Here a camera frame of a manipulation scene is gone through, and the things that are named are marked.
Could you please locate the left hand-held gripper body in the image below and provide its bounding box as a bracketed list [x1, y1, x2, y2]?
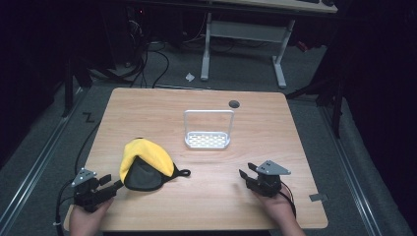
[71, 167, 116, 213]

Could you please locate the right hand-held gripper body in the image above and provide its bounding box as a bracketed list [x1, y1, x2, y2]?
[246, 160, 292, 199]

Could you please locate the yellow cloth with black trim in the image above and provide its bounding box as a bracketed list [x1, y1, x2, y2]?
[118, 137, 192, 193]

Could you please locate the person's right hand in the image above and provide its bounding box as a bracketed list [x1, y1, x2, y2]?
[254, 191, 298, 229]

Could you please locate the person's left hand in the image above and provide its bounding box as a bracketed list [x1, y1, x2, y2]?
[68, 198, 114, 236]

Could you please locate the white plastic rack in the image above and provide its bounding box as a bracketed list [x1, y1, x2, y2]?
[182, 109, 236, 150]

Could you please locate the black metal stand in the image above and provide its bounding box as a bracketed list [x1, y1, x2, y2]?
[61, 57, 93, 118]
[284, 73, 346, 139]

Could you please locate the white-framed desk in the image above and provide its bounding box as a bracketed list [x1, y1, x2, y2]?
[200, 0, 338, 89]

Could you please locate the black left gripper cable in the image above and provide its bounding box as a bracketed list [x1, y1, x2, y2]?
[54, 179, 80, 236]

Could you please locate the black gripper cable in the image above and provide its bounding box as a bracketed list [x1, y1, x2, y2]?
[278, 181, 298, 219]
[54, 179, 80, 236]

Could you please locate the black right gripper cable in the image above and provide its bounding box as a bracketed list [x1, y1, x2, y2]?
[278, 181, 298, 219]

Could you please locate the thin black floor cable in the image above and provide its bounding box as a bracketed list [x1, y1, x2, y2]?
[74, 120, 102, 175]

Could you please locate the metal floor rail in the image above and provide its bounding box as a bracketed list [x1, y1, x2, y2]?
[0, 88, 85, 230]
[321, 106, 385, 236]

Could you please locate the bundle of black floor cables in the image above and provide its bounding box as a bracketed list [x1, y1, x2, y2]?
[126, 9, 171, 89]

